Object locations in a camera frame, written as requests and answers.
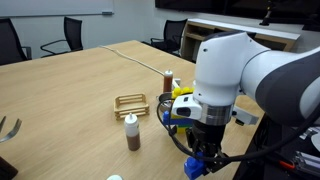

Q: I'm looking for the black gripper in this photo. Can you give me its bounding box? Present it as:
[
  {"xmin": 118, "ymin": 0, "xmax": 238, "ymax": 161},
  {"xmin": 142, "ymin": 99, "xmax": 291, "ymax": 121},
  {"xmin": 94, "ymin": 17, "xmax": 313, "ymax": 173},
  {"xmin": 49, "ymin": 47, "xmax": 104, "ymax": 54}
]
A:
[{"xmin": 185, "ymin": 120, "xmax": 230, "ymax": 174}]

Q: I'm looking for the small blue toy brick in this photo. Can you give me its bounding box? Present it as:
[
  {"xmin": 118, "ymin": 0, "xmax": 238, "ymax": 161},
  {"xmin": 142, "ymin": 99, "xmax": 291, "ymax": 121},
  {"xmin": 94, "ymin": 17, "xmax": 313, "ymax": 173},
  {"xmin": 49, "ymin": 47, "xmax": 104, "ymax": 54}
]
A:
[{"xmin": 184, "ymin": 153, "xmax": 208, "ymax": 180}]

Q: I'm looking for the yellow base toy brick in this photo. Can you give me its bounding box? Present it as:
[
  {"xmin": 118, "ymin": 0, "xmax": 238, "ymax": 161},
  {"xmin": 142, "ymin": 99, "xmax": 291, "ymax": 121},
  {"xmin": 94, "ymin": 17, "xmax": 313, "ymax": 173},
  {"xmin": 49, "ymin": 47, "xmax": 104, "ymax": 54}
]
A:
[{"xmin": 175, "ymin": 126, "xmax": 188, "ymax": 135}]

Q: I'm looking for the black triangular toy foot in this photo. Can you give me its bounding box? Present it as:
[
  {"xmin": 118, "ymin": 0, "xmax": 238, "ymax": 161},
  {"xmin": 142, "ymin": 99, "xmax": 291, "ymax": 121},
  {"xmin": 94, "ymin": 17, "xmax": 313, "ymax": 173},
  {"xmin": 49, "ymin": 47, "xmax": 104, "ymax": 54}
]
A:
[{"xmin": 168, "ymin": 125, "xmax": 178, "ymax": 137}]

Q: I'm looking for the flat yellow toy brick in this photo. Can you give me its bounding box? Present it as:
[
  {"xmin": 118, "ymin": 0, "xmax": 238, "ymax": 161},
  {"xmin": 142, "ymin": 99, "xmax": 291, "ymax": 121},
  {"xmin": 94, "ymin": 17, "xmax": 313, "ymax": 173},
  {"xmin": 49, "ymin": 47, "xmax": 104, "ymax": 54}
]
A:
[{"xmin": 170, "ymin": 112, "xmax": 188, "ymax": 120}]

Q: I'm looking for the long blue toy brick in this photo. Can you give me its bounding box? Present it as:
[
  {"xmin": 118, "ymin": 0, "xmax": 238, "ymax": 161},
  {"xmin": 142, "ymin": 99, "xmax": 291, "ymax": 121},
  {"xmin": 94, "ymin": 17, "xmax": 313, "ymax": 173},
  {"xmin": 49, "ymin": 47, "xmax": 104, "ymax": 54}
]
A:
[{"xmin": 162, "ymin": 110, "xmax": 194, "ymax": 128}]

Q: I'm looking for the yellow toy brick with studs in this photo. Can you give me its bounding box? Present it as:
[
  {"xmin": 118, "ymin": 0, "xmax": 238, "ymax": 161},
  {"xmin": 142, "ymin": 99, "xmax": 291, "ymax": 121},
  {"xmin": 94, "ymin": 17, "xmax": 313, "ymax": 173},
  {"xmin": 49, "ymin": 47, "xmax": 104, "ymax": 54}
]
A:
[{"xmin": 171, "ymin": 86, "xmax": 195, "ymax": 100}]

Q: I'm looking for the small metal pot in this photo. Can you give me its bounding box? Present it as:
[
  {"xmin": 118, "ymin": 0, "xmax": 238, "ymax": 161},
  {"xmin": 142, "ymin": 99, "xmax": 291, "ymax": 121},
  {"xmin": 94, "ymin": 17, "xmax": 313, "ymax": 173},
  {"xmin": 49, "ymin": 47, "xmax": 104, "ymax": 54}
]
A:
[{"xmin": 156, "ymin": 92, "xmax": 174, "ymax": 114}]

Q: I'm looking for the small wooden slat crate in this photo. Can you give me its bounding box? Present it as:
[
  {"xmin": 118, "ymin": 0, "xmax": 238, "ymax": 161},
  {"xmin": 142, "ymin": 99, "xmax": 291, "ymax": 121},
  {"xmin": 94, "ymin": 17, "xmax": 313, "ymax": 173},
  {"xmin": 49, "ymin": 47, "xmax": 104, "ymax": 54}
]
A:
[{"xmin": 113, "ymin": 92, "xmax": 150, "ymax": 121}]

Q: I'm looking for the aluminium extrusion piece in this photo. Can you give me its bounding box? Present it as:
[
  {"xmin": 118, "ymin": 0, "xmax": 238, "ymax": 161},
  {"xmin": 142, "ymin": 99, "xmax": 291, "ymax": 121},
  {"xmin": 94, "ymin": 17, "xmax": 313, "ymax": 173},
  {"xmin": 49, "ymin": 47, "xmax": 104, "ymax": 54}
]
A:
[{"xmin": 294, "ymin": 150, "xmax": 320, "ymax": 174}]

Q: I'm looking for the white round plate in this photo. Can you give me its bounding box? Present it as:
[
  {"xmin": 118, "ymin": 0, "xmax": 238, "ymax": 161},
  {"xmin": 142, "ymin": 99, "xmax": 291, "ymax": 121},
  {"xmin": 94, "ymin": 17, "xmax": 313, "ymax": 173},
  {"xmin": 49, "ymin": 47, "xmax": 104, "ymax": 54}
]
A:
[{"xmin": 310, "ymin": 134, "xmax": 320, "ymax": 153}]

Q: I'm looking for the black mesh office chair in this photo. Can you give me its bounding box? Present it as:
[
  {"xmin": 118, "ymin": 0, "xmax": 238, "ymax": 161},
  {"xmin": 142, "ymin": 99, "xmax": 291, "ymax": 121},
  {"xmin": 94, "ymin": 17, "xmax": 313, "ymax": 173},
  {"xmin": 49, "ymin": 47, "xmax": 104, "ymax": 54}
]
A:
[
  {"xmin": 0, "ymin": 18, "xmax": 33, "ymax": 66},
  {"xmin": 149, "ymin": 18, "xmax": 188, "ymax": 56},
  {"xmin": 40, "ymin": 16, "xmax": 84, "ymax": 58}
]

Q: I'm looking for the black stand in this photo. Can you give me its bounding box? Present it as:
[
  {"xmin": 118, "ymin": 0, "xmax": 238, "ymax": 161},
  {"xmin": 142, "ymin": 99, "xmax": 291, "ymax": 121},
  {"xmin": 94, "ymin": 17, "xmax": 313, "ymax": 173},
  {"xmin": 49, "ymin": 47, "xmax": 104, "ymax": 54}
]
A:
[{"xmin": 259, "ymin": 0, "xmax": 274, "ymax": 27}]

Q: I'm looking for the black block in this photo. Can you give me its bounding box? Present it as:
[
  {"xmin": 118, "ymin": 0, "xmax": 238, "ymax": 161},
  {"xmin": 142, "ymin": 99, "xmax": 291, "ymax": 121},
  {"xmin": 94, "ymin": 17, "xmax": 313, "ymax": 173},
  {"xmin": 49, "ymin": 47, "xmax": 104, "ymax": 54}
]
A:
[{"xmin": 0, "ymin": 156, "xmax": 19, "ymax": 180}]

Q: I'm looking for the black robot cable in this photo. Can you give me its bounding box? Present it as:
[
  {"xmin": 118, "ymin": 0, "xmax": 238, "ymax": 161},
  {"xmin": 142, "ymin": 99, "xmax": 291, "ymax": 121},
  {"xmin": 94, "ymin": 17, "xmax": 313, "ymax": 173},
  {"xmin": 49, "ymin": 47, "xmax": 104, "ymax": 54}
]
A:
[{"xmin": 155, "ymin": 99, "xmax": 320, "ymax": 164}]

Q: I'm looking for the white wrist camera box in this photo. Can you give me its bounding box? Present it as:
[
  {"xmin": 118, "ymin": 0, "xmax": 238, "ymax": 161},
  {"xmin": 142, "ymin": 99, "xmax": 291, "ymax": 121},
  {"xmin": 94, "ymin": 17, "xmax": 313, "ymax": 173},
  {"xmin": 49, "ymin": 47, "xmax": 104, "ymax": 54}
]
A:
[{"xmin": 232, "ymin": 105, "xmax": 260, "ymax": 127}]

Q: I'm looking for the orange handled clamp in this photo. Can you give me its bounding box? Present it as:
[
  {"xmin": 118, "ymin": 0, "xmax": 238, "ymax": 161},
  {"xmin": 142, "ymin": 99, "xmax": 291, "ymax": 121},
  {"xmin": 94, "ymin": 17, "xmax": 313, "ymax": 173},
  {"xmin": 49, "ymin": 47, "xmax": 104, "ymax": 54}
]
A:
[{"xmin": 278, "ymin": 159, "xmax": 296, "ymax": 170}]

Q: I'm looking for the white power cable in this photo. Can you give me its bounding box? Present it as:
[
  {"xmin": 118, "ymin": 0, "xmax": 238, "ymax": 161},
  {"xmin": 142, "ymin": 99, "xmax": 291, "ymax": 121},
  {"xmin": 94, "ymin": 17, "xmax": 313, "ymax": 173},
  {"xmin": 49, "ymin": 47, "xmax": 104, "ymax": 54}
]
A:
[{"xmin": 99, "ymin": 45, "xmax": 165, "ymax": 77}]

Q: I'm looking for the dark wall screen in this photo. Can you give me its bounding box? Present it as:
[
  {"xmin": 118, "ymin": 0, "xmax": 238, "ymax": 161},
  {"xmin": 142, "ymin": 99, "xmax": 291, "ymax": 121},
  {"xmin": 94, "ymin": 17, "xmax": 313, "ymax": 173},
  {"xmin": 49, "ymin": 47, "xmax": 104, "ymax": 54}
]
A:
[{"xmin": 154, "ymin": 0, "xmax": 320, "ymax": 33}]

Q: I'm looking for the curved metal bracket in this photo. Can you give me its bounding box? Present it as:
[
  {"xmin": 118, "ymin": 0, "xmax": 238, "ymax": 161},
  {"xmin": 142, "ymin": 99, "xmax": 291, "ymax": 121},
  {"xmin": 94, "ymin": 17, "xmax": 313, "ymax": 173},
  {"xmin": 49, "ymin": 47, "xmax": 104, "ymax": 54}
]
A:
[{"xmin": 0, "ymin": 116, "xmax": 23, "ymax": 144}]

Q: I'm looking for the white wall whiteboard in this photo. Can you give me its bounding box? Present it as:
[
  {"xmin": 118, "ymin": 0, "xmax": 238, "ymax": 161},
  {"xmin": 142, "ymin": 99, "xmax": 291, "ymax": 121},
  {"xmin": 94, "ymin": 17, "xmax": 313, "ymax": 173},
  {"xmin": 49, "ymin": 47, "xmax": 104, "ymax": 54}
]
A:
[{"xmin": 0, "ymin": 0, "xmax": 115, "ymax": 18}]

